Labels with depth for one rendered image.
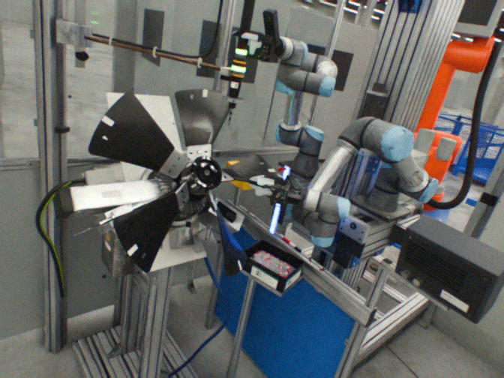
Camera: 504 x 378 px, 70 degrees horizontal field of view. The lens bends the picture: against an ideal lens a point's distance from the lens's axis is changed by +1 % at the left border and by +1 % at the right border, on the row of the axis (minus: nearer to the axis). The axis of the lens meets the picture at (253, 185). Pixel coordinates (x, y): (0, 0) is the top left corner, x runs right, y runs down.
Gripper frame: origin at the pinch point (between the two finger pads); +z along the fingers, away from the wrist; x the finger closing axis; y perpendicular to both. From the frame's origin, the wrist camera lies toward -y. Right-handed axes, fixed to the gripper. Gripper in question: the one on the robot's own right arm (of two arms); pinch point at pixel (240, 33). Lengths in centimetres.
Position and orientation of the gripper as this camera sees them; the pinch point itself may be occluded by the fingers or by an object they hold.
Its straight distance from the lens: 120.5
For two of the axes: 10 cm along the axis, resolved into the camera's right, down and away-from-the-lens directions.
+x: -7.4, -3.9, 5.5
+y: -1.9, 9.1, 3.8
